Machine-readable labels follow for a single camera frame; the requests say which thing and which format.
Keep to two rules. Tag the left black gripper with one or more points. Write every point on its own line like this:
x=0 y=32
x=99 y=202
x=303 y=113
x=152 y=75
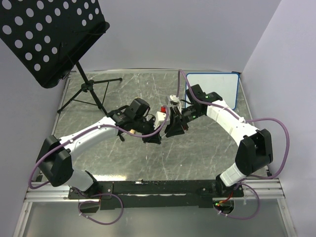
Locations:
x=155 y=138

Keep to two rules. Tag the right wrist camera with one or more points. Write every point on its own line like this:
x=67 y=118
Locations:
x=173 y=100

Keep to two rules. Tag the black perforated music stand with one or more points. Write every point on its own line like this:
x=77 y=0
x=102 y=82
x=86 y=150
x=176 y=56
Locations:
x=40 y=43

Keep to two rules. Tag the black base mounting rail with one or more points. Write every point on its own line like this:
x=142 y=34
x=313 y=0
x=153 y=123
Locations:
x=167 y=193

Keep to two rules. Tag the blue framed whiteboard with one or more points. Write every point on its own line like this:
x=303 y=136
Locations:
x=224 y=84

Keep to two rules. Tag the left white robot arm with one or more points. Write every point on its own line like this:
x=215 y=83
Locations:
x=56 y=155

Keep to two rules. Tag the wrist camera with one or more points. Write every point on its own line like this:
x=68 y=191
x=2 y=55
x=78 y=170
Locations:
x=161 y=118
x=173 y=100

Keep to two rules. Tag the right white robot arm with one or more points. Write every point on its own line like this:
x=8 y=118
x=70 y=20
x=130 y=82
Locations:
x=254 y=146

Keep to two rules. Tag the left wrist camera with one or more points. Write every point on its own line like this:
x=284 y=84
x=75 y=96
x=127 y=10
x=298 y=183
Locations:
x=161 y=118

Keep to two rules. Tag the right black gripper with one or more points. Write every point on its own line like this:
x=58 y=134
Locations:
x=176 y=121

